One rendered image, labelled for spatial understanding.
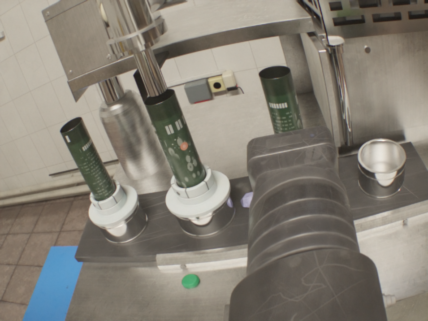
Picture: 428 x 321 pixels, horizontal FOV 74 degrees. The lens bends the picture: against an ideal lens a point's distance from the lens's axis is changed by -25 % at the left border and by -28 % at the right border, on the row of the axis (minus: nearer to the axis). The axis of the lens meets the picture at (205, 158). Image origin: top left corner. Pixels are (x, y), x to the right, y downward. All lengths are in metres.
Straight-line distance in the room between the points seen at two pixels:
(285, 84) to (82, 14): 0.26
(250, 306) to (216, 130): 0.46
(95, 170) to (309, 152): 0.24
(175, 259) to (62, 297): 0.76
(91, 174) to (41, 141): 2.15
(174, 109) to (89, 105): 1.87
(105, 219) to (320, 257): 0.31
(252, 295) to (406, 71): 0.34
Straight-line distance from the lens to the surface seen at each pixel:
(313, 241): 0.19
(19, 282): 2.41
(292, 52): 0.63
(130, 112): 0.51
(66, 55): 0.47
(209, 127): 0.62
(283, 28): 0.41
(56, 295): 1.14
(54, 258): 1.27
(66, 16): 0.45
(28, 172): 2.84
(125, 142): 0.53
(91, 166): 0.40
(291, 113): 0.33
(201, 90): 1.92
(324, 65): 0.38
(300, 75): 0.64
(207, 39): 0.41
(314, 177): 0.23
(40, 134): 2.52
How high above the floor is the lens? 1.32
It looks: 33 degrees down
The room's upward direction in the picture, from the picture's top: 20 degrees counter-clockwise
